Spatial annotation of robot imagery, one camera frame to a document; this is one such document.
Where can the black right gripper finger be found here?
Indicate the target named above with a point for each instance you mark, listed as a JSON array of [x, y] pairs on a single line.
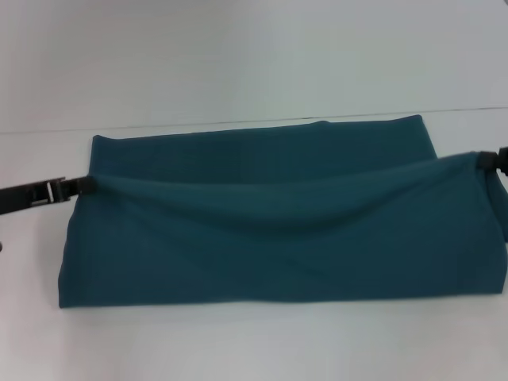
[[494, 160]]

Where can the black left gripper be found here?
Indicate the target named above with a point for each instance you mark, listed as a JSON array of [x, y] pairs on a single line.
[[24, 194]]

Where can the teal blue printed t-shirt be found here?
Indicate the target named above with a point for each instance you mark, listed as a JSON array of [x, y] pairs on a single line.
[[278, 218]]

